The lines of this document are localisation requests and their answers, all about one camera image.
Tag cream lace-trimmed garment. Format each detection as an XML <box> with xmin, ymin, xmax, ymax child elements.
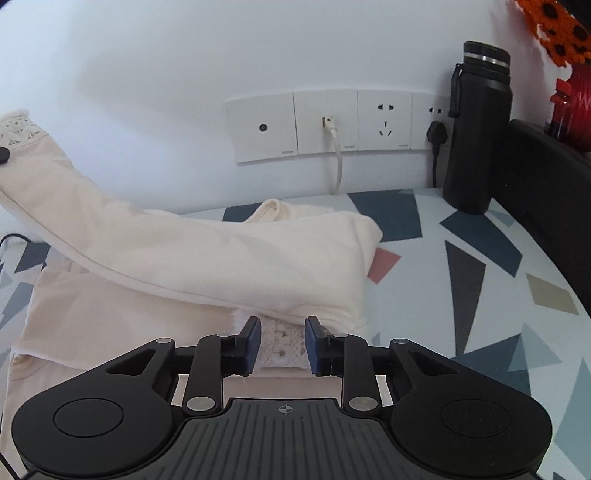
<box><xmin>1</xmin><ymin>111</ymin><xmax>383</xmax><ymax>471</ymax></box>

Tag black power plug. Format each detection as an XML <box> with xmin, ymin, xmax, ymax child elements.
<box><xmin>427</xmin><ymin>121</ymin><xmax>449</xmax><ymax>188</ymax></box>

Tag black thermos bottle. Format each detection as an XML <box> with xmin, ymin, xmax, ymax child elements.
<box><xmin>443</xmin><ymin>41</ymin><xmax>513</xmax><ymax>215</ymax></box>

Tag black cabinet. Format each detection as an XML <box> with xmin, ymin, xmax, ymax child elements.
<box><xmin>493</xmin><ymin>119</ymin><xmax>591</xmax><ymax>310</ymax></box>

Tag red vase with flowers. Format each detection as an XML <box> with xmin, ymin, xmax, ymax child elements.
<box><xmin>516</xmin><ymin>1</ymin><xmax>590</xmax><ymax>154</ymax></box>

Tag black cable at left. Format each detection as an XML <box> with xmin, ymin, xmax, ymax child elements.
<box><xmin>0</xmin><ymin>232</ymin><xmax>43</xmax><ymax>264</ymax></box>

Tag white plugged cable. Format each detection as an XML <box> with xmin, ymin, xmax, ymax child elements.
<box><xmin>321</xmin><ymin>115</ymin><xmax>344</xmax><ymax>195</ymax></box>

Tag white wall socket panel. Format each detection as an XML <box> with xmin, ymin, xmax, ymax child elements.
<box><xmin>225</xmin><ymin>89</ymin><xmax>453</xmax><ymax>163</ymax></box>

